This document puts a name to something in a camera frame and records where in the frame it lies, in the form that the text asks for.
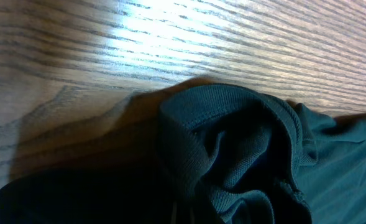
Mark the black polo shirt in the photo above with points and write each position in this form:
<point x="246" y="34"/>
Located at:
<point x="225" y="154"/>

